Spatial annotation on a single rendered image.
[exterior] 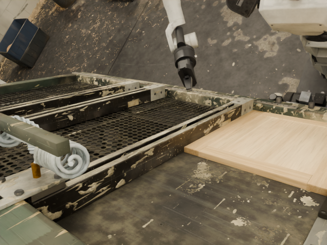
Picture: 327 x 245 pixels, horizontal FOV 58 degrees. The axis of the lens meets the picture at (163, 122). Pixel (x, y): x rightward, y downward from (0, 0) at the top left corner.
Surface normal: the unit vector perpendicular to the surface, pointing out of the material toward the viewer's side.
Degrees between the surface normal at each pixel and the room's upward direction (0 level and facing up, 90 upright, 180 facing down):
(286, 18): 68
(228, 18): 0
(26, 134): 39
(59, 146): 90
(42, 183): 51
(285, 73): 0
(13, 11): 90
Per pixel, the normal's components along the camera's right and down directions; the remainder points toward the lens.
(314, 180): 0.00, -0.95
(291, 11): -0.55, 0.68
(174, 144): 0.78, 0.19
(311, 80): -0.50, -0.40
